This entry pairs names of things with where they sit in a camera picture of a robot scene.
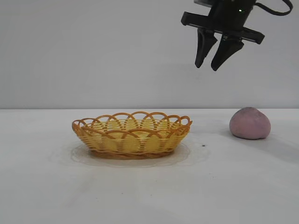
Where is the pink round bun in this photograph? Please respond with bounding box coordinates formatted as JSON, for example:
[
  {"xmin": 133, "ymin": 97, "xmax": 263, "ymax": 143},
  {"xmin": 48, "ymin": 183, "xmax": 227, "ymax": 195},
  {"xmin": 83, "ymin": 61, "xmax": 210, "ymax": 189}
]
[{"xmin": 229, "ymin": 106, "xmax": 272, "ymax": 140}]

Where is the yellow woven wicker basket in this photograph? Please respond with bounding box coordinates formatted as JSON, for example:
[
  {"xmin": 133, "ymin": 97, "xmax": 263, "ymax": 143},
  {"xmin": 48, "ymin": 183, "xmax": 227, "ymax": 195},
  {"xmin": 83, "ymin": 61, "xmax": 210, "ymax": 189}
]
[{"xmin": 71, "ymin": 111, "xmax": 194, "ymax": 161}]

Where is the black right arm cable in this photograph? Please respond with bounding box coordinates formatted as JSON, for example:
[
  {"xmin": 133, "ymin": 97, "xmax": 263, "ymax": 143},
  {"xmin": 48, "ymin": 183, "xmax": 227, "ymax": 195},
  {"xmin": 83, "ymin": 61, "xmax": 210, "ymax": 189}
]
[{"xmin": 255, "ymin": 0, "xmax": 294, "ymax": 17}]

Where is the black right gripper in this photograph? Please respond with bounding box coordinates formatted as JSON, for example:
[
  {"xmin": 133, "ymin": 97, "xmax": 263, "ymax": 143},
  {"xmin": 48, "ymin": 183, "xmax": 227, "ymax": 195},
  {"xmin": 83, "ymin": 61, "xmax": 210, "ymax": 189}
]
[{"xmin": 180, "ymin": 0, "xmax": 266, "ymax": 72}]

